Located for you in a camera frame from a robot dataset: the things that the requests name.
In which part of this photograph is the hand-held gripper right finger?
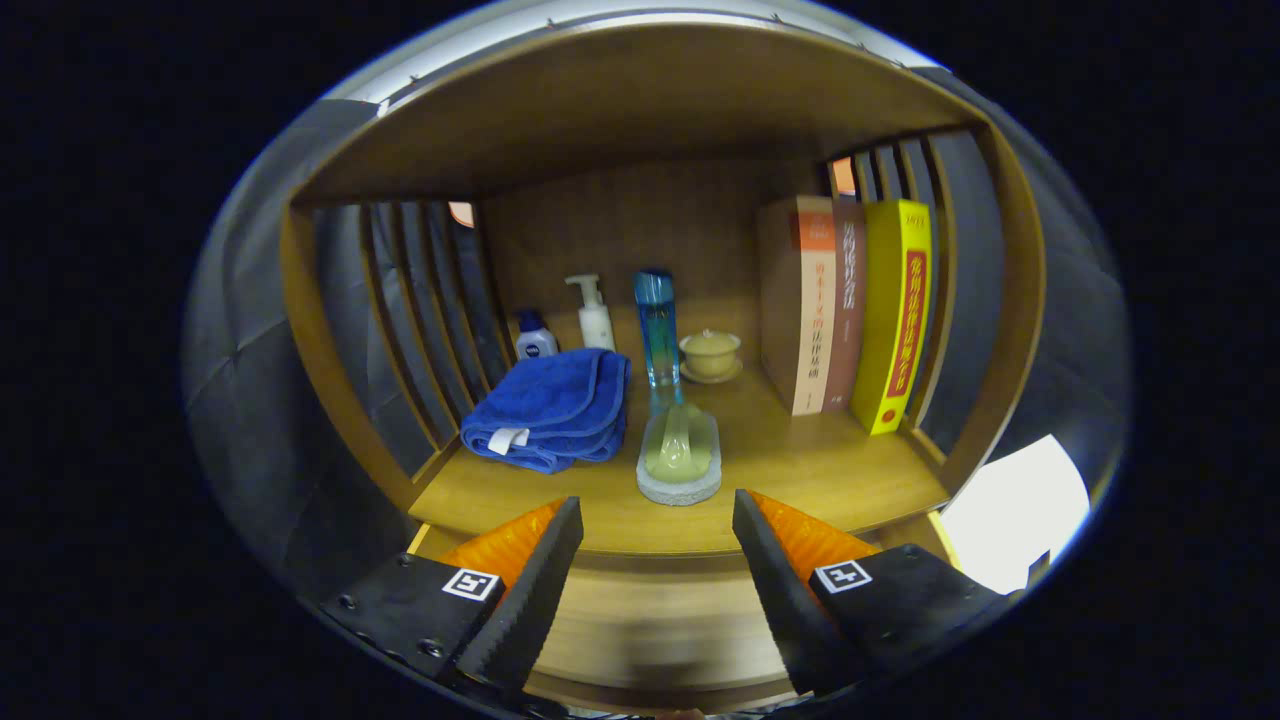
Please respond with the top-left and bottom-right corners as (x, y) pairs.
(732, 488), (1001, 698)

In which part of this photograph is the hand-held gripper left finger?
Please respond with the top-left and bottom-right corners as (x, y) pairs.
(320, 496), (585, 696)

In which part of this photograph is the green-handled scrub brush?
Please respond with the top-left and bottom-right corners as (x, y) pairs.
(636, 385), (723, 507)

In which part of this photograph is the wooden countertop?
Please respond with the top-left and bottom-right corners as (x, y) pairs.
(408, 370), (951, 557)

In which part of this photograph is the wooden cabinet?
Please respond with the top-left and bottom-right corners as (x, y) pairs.
(280, 22), (1048, 713)

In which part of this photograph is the blue folded towel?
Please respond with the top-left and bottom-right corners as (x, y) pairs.
(460, 347), (633, 475)

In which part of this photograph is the white table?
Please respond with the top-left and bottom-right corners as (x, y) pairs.
(940, 433), (1091, 596)

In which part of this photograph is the beige lidded teacup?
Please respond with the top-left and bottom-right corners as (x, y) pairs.
(678, 329), (745, 385)

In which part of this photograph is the small white blue-capped bottle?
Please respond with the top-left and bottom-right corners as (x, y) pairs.
(514, 309), (560, 361)

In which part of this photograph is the white pump bottle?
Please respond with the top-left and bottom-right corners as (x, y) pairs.
(565, 274), (617, 352)

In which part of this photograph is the beige book with orange band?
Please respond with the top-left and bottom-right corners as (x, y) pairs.
(757, 195), (838, 417)

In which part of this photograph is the brown book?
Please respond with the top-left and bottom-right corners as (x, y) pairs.
(823, 200), (869, 413)

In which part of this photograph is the tall clear blue bottle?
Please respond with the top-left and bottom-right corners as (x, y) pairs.
(633, 268), (682, 389)

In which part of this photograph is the yellow book with red label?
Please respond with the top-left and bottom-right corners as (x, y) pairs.
(851, 199), (934, 437)

